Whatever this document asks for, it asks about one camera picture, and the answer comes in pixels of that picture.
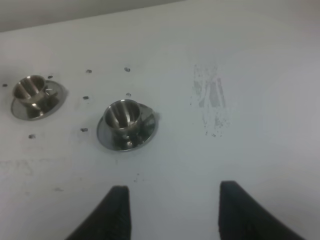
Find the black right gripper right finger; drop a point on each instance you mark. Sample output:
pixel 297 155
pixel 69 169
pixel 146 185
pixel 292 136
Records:
pixel 240 217

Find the steel teacup far right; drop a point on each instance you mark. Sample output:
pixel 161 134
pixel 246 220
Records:
pixel 32 92

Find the steel saucer near centre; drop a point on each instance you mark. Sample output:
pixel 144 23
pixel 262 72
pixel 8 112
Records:
pixel 118 144

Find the steel teacup near centre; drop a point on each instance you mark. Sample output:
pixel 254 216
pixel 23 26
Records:
pixel 124 118

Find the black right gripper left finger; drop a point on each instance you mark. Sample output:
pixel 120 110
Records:
pixel 110 220

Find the steel saucer far right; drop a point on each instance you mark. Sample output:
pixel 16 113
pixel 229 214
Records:
pixel 58 95

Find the steel teacup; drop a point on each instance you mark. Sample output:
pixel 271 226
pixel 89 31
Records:
pixel 32 92
pixel 124 118

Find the steel saucer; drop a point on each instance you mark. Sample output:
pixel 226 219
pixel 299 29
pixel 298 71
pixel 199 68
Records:
pixel 118 144
pixel 58 95

